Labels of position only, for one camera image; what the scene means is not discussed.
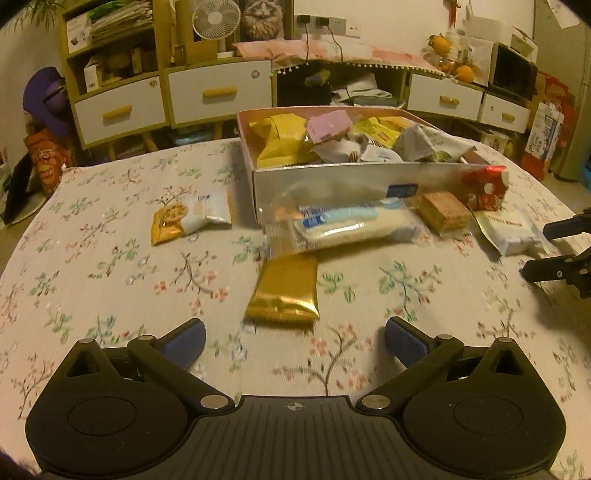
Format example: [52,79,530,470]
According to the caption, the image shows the cardboard box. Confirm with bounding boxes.
[236,107,490,227]

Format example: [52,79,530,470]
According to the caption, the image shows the purple bag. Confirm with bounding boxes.
[22,67,71,139]

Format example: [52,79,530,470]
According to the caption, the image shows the red shopping bag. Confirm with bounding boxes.
[521,71,574,182]

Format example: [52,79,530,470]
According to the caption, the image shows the wooden drawer cabinet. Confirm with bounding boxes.
[405,69,534,137]

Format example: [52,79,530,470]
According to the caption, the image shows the floral tablecloth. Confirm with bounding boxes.
[0,136,591,480]

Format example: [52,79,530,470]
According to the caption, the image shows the large yellow snack packet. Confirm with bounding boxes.
[355,116,409,148]

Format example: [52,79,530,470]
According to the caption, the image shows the clear cracker packet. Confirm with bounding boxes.
[418,191,474,236]

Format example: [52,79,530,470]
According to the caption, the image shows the cat picture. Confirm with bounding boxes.
[240,0,294,42]

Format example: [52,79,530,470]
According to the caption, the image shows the white cardboard carton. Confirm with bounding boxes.
[463,16,539,57]

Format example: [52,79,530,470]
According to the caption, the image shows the red white dotted packet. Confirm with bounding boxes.
[462,165,509,212]

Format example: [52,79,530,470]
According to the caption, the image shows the pink lace cloth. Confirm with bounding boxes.
[233,39,455,77]

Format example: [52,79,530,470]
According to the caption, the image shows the orange snack bag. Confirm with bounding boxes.
[23,129,77,199]

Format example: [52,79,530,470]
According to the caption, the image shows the wall power outlet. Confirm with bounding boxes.
[295,14,348,35]

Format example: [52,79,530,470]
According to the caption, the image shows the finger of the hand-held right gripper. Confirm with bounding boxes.
[522,248,591,297]
[543,214,591,241]

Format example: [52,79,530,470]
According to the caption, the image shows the white green snack packet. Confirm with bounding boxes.
[392,124,476,163]

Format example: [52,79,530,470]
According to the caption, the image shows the pink snack packet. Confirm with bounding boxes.
[305,110,356,145]

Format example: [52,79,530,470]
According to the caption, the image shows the wooden shelf cabinet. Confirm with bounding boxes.
[58,0,277,151]

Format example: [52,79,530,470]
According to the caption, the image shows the gold snack packet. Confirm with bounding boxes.
[244,256,320,329]

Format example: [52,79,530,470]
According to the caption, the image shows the white brown snack packet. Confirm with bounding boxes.
[314,138,363,163]

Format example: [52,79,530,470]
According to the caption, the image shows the white snack bar packet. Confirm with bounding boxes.
[473,209,550,257]

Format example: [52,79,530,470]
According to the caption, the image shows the white desk fan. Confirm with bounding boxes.
[191,0,241,58]

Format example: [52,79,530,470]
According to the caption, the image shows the white drawer wooden handle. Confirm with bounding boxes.
[73,78,168,146]
[409,74,483,121]
[167,61,274,128]
[480,95,532,134]

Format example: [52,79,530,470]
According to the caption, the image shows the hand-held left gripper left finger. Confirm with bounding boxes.
[62,318,236,411]

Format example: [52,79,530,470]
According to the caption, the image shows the clear wrapped white roll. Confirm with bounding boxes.
[264,194,428,259]

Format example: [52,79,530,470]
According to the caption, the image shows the stack of papers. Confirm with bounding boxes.
[89,0,155,44]

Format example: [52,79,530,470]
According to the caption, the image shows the black microwave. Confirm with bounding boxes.
[489,44,539,100]

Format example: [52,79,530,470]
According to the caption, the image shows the black laptop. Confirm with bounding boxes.
[0,156,43,227]

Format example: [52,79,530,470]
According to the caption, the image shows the orange white cookie packet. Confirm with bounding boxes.
[150,191,234,246]

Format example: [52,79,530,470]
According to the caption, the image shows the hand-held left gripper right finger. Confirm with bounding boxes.
[358,316,526,411]

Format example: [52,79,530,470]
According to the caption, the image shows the white blue carton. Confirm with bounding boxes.
[524,102,565,162]

